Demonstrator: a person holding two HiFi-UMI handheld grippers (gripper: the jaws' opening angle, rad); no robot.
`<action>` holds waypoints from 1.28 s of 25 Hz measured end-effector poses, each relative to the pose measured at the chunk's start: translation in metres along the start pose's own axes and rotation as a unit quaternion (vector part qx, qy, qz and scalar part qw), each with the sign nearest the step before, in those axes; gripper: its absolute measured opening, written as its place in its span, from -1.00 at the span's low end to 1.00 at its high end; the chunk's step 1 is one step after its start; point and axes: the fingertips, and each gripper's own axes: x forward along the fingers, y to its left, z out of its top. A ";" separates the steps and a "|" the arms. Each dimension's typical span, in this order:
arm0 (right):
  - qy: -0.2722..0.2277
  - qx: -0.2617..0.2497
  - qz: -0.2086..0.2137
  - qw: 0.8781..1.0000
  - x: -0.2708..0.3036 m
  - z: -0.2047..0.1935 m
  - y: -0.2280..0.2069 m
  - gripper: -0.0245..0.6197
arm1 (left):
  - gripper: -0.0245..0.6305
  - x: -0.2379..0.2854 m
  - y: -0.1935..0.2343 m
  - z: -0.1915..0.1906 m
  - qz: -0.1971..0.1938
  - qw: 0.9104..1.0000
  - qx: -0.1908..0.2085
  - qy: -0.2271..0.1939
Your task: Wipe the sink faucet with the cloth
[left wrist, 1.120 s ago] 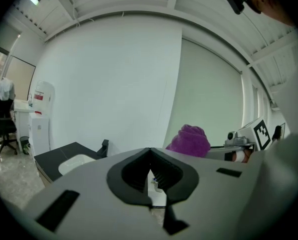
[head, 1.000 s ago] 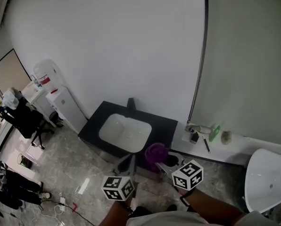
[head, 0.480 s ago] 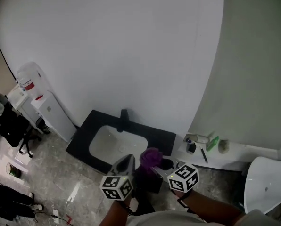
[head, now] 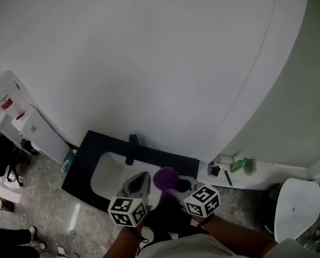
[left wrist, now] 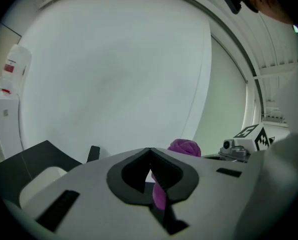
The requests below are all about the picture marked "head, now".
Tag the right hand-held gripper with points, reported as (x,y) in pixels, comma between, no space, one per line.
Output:
(203,200)

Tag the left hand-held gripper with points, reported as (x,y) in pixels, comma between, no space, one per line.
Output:
(126,210)

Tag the black sink faucet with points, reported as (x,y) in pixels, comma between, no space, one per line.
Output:
(132,149)

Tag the person's right forearm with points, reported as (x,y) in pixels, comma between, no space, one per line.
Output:
(235,232)

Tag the person's left forearm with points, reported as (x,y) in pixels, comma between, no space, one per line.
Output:
(123,242)

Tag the white sink basin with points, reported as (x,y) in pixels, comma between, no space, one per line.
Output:
(107,176)

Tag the black sink counter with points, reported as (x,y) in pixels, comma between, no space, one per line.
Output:
(95,149)

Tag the small dark bottle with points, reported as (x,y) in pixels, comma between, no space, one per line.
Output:
(213,169)

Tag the person's black trousers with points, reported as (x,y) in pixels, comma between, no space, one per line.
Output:
(170,224)

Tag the black right wristband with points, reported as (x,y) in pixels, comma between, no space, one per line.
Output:
(205,221)

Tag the black wristband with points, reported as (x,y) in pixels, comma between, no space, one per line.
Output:
(205,221)
(139,236)

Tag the black pen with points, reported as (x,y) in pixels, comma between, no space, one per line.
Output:
(228,177)

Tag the white soap dish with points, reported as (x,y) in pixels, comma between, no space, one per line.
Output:
(226,158)

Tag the black left wristband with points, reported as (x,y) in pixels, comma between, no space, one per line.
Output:
(139,236)

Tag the person's white shoe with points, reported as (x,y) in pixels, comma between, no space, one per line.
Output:
(149,236)

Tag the person's light shirt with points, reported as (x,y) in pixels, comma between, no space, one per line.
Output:
(203,247)

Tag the round scrubbing pad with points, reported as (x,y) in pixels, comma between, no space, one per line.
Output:
(250,167)

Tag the blue bottle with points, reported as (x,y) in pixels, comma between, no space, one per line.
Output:
(68,161)

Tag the white water dispenser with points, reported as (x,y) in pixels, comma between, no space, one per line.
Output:
(43,134)

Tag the white plastic chair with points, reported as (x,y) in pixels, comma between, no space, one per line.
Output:
(297,208)

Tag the green waste bin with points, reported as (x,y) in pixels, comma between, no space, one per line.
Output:
(4,203)

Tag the black office chair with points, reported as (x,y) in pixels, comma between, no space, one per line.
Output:
(1,154)

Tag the clear water jug red label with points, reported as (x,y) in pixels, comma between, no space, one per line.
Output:
(9,93)

